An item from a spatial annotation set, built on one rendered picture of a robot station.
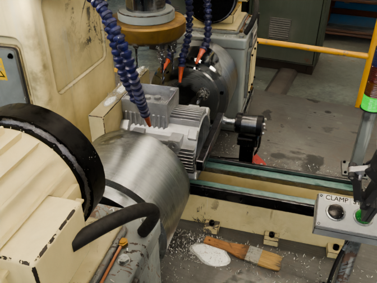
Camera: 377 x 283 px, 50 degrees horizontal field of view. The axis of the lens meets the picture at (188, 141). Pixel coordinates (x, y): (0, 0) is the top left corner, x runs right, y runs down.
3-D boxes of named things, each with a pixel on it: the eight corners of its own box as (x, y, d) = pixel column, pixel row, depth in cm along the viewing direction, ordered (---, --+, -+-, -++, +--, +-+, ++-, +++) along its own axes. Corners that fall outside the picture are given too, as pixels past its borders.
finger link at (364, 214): (375, 208, 69) (370, 207, 69) (364, 222, 75) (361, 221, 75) (375, 192, 70) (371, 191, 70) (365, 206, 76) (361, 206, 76)
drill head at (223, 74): (142, 138, 128) (137, 63, 114) (180, 85, 161) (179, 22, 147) (220, 150, 122) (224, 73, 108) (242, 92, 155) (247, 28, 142)
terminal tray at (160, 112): (123, 124, 104) (120, 99, 100) (138, 105, 113) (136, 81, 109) (167, 130, 101) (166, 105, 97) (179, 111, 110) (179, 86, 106)
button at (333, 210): (326, 219, 78) (327, 216, 76) (327, 205, 79) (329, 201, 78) (342, 222, 77) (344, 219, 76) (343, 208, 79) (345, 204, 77)
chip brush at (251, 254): (201, 247, 105) (201, 245, 104) (208, 234, 109) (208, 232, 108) (279, 273, 98) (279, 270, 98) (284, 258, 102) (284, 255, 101)
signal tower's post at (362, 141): (341, 175, 130) (373, 50, 108) (340, 161, 137) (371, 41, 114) (367, 179, 129) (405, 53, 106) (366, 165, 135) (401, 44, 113)
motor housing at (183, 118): (121, 181, 109) (114, 119, 99) (146, 144, 124) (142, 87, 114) (193, 194, 104) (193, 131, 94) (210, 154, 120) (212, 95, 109)
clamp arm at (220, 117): (215, 120, 120) (193, 170, 100) (215, 111, 119) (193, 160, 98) (226, 122, 119) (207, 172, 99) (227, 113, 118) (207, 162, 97)
